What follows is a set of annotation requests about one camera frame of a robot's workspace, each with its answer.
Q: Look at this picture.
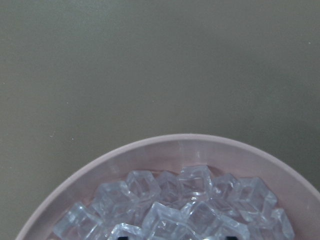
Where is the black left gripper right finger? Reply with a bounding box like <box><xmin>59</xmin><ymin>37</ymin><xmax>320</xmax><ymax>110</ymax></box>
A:
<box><xmin>225</xmin><ymin>236</ymin><xmax>236</xmax><ymax>240</ymax></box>

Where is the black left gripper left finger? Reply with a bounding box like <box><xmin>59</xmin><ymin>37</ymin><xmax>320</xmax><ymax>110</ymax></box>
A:
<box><xmin>118</xmin><ymin>236</ymin><xmax>129</xmax><ymax>240</ymax></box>

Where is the pile of ice cubes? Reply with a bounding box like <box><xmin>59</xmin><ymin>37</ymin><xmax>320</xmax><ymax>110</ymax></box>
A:
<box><xmin>53</xmin><ymin>165</ymin><xmax>295</xmax><ymax>240</ymax></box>

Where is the pink bowl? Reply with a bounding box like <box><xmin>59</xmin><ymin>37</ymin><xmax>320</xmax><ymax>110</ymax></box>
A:
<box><xmin>17</xmin><ymin>134</ymin><xmax>320</xmax><ymax>240</ymax></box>

